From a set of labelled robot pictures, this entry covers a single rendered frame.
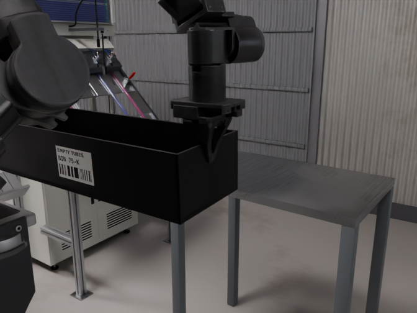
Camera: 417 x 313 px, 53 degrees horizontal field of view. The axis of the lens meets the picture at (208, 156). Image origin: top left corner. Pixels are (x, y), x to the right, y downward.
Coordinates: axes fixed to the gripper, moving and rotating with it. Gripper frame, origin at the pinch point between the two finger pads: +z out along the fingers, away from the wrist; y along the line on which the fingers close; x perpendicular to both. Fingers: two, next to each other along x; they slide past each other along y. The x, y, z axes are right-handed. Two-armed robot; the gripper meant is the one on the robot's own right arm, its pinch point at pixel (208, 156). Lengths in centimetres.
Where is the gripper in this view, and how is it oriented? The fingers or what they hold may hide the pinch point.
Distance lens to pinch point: 66.9
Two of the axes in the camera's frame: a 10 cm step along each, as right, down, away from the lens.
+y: -8.3, -1.4, 5.4
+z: 0.2, 9.6, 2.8
